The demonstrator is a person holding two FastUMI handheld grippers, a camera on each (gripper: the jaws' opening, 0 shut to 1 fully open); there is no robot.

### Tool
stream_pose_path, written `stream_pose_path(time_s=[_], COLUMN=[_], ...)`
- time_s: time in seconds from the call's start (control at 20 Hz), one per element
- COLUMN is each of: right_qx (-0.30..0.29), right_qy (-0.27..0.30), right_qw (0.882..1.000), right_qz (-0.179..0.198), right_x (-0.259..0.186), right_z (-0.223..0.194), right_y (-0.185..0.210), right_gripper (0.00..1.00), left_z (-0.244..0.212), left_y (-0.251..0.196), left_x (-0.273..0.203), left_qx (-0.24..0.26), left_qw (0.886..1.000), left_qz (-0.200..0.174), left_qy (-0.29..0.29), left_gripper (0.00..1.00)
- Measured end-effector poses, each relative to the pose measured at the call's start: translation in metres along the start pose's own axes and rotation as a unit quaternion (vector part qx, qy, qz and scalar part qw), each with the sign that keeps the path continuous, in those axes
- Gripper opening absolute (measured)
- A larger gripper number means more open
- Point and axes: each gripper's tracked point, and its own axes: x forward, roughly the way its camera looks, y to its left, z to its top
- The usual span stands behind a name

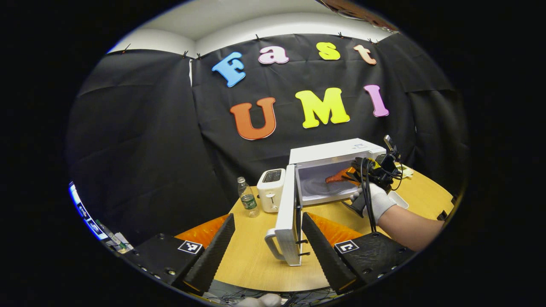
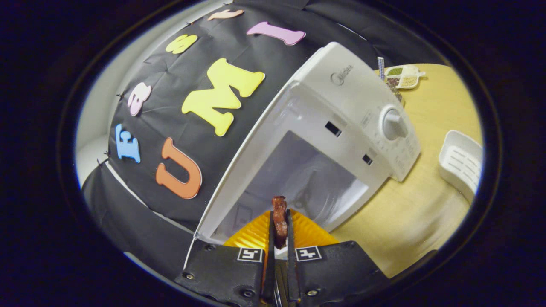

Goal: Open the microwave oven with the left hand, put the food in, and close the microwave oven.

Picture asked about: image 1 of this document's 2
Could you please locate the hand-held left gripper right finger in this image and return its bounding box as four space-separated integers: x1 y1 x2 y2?
301 212 416 295

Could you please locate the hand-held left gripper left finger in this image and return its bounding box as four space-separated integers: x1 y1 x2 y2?
122 213 236 295

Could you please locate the red-brown meat piece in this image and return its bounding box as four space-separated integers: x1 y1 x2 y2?
325 168 352 185

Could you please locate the white microwave oven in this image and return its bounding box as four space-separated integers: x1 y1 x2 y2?
264 138 388 266

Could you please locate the white plastic tray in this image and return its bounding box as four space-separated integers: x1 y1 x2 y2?
387 190 409 209

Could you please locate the clear water bottle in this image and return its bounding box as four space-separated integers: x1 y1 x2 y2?
237 177 260 218

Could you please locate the white toaster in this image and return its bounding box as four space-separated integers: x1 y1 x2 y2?
257 168 286 213

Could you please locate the green pen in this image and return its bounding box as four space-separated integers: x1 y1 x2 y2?
95 219 128 249

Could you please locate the computer monitor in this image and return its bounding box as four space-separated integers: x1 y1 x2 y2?
68 181 108 240

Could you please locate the black backdrop cloth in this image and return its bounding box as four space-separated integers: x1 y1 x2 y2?
66 33 470 246

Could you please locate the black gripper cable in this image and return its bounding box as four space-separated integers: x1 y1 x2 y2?
360 157 379 234

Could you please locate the bundle of dark cables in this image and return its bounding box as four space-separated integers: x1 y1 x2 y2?
204 290 337 306

